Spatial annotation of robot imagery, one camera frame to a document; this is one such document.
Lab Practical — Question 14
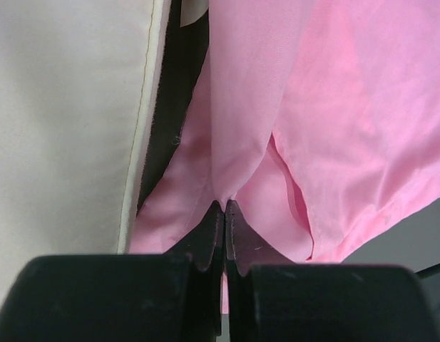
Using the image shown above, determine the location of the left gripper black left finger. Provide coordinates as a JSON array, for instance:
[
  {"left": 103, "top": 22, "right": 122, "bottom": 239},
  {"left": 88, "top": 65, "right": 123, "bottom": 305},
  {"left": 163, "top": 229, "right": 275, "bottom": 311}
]
[{"left": 0, "top": 202, "right": 224, "bottom": 341}]

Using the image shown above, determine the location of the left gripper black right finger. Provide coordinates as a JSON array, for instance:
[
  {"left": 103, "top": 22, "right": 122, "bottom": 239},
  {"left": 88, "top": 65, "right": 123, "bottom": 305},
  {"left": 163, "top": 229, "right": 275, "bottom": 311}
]
[{"left": 225, "top": 201, "right": 440, "bottom": 341}]

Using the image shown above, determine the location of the pink pillowcase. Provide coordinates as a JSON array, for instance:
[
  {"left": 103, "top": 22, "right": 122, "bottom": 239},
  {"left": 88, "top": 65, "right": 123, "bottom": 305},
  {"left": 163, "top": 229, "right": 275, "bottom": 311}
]
[{"left": 128, "top": 0, "right": 440, "bottom": 316}]

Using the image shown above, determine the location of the cream white pillow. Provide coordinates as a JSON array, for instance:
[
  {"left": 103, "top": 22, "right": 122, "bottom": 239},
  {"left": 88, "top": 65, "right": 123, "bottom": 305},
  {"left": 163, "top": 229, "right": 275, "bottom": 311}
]
[{"left": 0, "top": 0, "right": 170, "bottom": 316}]

